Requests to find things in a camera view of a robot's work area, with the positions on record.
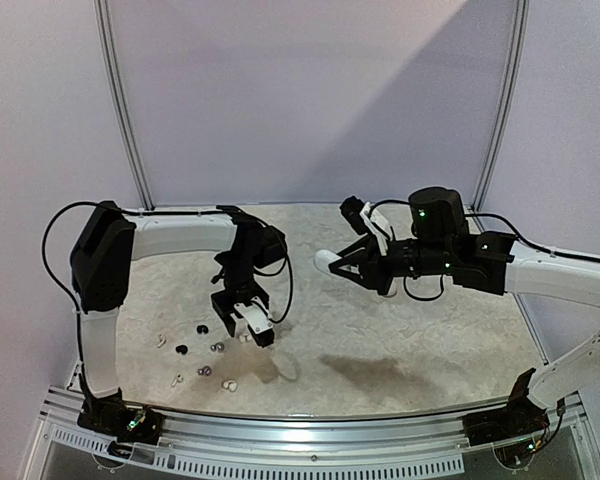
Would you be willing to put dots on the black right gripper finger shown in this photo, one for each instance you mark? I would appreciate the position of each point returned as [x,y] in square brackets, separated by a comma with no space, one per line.
[363,250]
[352,273]

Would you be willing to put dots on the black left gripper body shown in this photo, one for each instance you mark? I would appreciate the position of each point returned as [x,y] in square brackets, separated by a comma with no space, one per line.
[219,304]

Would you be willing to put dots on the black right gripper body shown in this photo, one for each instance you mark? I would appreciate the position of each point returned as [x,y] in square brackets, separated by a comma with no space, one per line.
[375,265]

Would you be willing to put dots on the white oval charging case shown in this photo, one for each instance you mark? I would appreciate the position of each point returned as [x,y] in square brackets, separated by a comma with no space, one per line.
[323,259]

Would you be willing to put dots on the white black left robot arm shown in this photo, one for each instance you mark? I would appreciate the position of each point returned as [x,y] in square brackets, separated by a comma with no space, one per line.
[112,240]

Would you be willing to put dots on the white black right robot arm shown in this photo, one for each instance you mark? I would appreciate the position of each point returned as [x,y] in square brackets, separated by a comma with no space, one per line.
[491,262]

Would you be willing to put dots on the round white pink case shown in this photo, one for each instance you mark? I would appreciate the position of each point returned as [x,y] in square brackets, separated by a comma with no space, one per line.
[392,291]

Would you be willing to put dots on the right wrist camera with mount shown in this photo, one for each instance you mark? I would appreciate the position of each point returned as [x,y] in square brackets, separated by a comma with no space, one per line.
[366,221]

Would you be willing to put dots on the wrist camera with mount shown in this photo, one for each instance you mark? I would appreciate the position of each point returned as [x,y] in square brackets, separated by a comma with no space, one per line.
[258,322]
[366,221]

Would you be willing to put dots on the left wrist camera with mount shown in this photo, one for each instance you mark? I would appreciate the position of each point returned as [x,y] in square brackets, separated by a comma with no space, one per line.
[258,322]

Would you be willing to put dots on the aluminium front rail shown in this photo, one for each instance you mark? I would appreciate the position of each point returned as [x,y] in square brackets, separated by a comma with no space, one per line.
[408,438]

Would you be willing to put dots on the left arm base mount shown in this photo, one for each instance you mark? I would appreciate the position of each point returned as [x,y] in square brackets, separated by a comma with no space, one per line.
[113,417]

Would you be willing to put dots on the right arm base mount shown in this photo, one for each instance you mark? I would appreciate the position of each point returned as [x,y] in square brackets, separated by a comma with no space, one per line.
[517,418]

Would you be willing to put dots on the white slotted cable duct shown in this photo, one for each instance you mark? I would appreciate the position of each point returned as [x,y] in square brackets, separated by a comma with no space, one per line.
[76,455]

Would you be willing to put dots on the aluminium corner frame post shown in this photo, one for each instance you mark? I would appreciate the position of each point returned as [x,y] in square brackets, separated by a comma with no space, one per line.
[505,101]

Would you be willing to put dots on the aluminium left frame post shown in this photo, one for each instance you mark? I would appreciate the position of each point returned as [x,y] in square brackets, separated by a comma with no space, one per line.
[104,22]

